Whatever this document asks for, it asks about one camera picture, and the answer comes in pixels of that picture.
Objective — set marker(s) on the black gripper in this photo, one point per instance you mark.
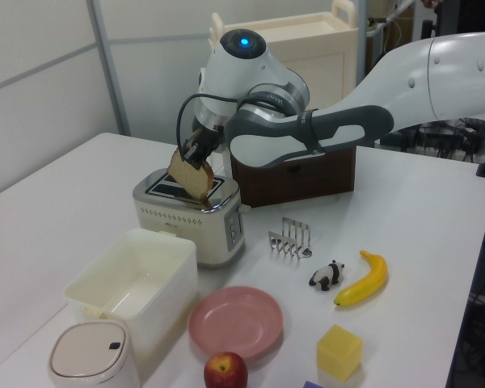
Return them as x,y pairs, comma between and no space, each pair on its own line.
208,139

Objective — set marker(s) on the toasted bread slice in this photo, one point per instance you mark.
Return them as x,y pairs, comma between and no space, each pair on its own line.
190,178

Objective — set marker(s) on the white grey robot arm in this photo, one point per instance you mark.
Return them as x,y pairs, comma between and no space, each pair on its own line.
347,125

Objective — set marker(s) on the cream two-slot toaster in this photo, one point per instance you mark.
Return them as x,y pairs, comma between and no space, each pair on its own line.
186,226

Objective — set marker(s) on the dark brown wooden box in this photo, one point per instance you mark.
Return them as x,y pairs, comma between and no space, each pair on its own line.
307,182

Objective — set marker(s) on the metal toast rack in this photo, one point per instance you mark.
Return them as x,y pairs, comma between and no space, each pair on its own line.
291,242

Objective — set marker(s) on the white plastic container box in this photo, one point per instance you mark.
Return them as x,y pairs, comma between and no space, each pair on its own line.
161,307

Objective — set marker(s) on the cream wooden cabinet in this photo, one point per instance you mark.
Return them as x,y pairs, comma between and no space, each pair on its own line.
323,52

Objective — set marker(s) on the pink plate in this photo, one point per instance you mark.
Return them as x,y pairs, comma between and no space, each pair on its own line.
234,321

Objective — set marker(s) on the panda toy figure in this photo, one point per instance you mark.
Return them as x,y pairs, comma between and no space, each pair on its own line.
325,277

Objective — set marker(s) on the yellow banana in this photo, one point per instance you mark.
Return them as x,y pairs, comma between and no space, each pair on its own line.
368,283

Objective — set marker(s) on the red apple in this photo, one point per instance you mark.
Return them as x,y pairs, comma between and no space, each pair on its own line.
225,372

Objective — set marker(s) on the small white lidded bin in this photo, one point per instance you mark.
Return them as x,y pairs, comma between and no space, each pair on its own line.
89,359

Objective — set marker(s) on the yellow foam cube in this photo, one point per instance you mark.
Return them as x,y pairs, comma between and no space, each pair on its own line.
339,355

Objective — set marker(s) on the purple block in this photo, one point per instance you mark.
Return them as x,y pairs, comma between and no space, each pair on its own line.
310,384

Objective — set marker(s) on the grey partition frame post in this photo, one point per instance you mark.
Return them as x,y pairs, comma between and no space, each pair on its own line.
111,68

